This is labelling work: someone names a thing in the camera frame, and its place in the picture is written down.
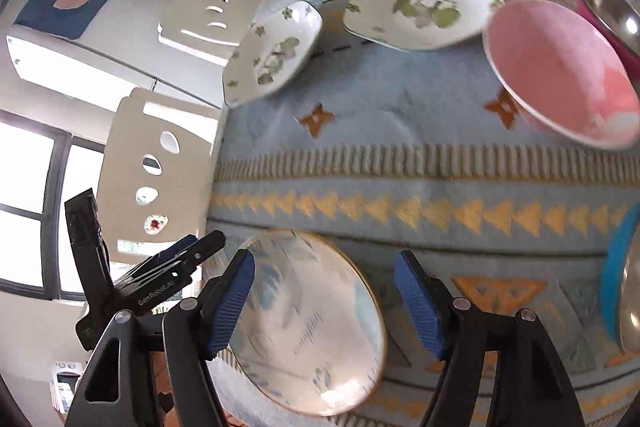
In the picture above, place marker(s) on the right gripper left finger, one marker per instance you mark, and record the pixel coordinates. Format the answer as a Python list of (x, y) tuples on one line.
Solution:
[(118, 385)]

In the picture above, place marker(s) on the round leaf pattern plate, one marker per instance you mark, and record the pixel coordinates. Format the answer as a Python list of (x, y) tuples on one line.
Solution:
[(311, 336)]

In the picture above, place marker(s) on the blue steel bowl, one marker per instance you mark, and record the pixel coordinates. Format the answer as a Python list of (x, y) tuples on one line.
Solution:
[(619, 286)]

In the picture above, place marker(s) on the small hexagonal floral plate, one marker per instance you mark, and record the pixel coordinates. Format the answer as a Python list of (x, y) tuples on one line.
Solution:
[(271, 53)]

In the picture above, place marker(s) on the pink ceramic bowl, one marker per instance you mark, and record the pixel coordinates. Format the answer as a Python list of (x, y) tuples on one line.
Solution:
[(563, 74)]

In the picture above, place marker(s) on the large hexagonal floral plate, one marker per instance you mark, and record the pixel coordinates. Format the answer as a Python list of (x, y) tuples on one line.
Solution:
[(418, 25)]

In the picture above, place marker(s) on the magenta steel bowl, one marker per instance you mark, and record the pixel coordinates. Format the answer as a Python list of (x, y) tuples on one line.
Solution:
[(619, 22)]

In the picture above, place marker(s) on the white chair near left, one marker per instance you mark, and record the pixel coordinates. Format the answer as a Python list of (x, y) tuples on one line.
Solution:
[(156, 175)]

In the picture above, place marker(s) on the white chair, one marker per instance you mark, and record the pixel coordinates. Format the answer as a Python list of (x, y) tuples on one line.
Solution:
[(208, 29), (156, 175)]

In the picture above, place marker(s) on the patterned blue table runner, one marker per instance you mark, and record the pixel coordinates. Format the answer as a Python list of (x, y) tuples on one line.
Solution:
[(378, 150)]

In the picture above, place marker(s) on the white chair far left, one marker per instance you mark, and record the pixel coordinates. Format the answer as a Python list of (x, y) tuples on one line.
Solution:
[(208, 29)]

